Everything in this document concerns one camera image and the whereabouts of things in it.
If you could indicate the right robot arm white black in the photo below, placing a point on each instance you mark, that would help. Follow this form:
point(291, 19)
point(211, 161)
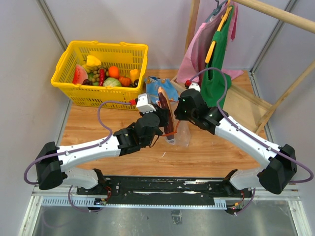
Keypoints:
point(277, 166)

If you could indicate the wooden clothes rack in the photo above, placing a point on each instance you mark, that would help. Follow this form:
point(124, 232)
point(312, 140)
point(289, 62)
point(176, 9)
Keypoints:
point(245, 105)

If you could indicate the yellow hanger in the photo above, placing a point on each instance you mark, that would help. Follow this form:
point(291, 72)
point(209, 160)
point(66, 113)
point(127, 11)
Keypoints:
point(214, 40)

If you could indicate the pink shirt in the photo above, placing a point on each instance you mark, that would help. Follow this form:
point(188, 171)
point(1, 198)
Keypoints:
point(194, 58)

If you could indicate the green shirt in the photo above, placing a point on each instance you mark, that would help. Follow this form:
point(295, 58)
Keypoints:
point(215, 81)

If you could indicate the longan bunch toy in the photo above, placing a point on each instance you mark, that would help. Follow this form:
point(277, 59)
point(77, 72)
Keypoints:
point(94, 74)

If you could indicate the dark grape bunch toy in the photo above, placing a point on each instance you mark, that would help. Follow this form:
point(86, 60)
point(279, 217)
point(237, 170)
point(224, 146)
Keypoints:
point(87, 82)

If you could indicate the yellow bell pepper toy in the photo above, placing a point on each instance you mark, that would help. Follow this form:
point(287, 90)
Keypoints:
point(92, 61)

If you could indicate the green cabbage toy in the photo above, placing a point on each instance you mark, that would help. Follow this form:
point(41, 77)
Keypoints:
point(112, 82)

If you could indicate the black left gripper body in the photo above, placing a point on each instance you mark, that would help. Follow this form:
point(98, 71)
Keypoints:
point(163, 120)

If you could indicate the grey hanger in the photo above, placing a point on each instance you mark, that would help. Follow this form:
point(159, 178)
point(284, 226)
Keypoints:
point(217, 9)

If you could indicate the watermelon slice toy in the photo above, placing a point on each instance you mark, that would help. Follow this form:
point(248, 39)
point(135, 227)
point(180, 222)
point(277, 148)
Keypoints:
point(80, 75)

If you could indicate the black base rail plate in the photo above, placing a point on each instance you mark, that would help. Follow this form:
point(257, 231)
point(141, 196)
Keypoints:
point(164, 191)

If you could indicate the orange bell pepper toy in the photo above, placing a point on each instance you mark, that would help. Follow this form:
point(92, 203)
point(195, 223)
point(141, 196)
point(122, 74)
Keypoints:
point(134, 74)

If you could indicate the small orange pumpkin toy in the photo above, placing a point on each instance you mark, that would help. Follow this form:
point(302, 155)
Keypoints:
point(125, 81)

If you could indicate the clear zip top bag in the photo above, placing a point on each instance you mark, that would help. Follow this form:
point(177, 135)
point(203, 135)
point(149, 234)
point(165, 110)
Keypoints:
point(181, 136)

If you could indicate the blue patterned cloth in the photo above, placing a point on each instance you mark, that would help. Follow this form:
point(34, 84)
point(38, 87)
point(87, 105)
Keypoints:
point(152, 85)

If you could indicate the purple sweet potato toy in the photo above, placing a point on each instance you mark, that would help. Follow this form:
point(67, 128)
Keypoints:
point(165, 105)

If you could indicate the red chili pepper toy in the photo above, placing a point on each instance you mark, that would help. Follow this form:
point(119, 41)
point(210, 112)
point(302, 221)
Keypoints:
point(101, 77)

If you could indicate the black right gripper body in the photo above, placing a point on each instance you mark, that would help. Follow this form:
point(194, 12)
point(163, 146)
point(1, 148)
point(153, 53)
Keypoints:
point(182, 113)

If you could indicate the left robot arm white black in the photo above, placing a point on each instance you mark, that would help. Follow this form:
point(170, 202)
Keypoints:
point(59, 165)

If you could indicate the orange fruit toy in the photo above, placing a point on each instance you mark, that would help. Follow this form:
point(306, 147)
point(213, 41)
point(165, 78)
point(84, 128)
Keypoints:
point(114, 72)

